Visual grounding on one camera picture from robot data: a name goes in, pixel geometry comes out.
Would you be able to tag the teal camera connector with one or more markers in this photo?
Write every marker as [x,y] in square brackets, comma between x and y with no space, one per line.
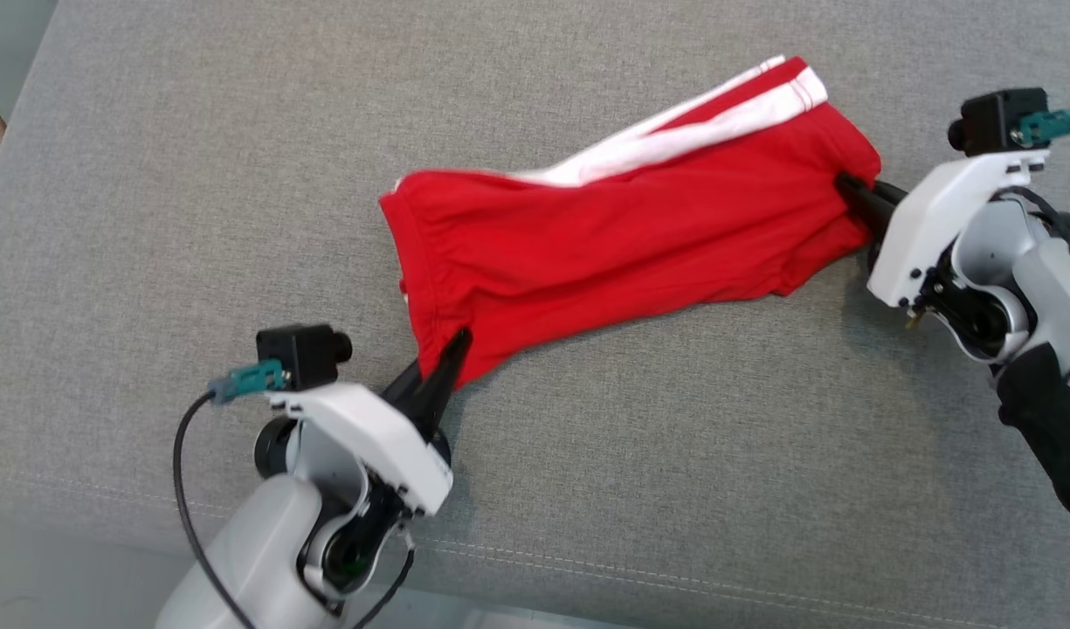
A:
[1050,127]
[251,378]

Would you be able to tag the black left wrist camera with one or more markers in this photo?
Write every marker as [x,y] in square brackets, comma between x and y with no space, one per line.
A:
[303,354]

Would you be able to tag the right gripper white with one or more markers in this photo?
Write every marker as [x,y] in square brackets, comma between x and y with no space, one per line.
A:
[928,227]

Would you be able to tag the grey fabric sofa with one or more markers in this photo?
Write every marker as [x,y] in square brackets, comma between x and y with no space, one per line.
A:
[194,218]

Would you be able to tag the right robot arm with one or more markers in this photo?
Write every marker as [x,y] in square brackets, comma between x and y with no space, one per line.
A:
[1050,288]

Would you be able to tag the teal left camera connector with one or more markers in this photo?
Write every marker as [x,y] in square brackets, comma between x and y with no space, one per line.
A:
[251,378]

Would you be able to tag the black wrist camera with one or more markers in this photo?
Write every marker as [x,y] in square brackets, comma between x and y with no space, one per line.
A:
[993,122]
[303,354]

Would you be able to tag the teal right camera connector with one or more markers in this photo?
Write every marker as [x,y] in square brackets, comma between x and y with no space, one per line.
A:
[1050,127]

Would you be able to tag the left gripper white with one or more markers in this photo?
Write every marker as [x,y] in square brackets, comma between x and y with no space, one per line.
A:
[377,437]

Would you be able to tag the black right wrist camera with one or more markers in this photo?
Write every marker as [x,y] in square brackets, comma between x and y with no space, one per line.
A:
[993,122]

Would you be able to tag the red shorts white stripe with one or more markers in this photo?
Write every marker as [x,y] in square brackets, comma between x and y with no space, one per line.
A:
[604,236]

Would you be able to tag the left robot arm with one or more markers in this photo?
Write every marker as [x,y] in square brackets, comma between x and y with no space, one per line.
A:
[255,550]

